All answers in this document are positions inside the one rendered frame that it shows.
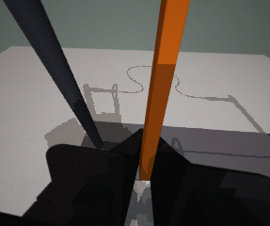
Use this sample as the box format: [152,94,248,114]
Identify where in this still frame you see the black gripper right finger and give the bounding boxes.
[150,137,270,226]

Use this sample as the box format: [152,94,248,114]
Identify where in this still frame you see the orange handle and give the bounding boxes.
[139,0,190,181]

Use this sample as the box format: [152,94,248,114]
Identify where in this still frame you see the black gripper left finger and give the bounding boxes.
[46,128,144,226]

